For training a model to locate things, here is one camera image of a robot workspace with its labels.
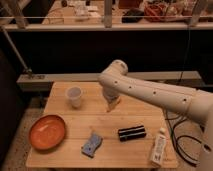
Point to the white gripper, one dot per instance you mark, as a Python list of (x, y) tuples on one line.
[(112, 98)]

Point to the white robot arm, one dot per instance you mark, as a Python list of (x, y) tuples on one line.
[(196, 105)]

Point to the black striped box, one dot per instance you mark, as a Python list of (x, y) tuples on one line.
[(131, 133)]

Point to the wooden table board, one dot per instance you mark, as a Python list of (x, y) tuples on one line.
[(92, 117)]

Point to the white bottle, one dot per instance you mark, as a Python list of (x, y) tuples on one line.
[(158, 148)]

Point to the orange bowl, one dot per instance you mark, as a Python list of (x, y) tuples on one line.
[(47, 132)]

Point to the black object on shelf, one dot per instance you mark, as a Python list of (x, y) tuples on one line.
[(132, 16)]

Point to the diagonal metal pole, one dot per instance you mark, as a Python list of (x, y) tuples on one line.
[(27, 69)]

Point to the grey metal beam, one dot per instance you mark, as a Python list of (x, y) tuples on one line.
[(43, 82)]

